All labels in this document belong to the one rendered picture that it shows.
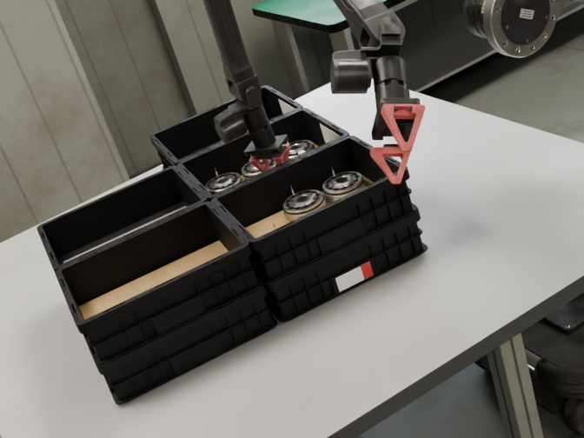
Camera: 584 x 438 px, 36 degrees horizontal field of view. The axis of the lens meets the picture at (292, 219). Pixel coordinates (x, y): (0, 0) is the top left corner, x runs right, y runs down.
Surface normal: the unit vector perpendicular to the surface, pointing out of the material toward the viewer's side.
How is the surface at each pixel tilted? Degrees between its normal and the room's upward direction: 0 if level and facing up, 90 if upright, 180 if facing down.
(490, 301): 0
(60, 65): 90
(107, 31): 90
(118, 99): 90
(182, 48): 90
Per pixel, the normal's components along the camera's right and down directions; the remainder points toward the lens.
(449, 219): -0.29, -0.84
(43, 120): 0.47, 0.29
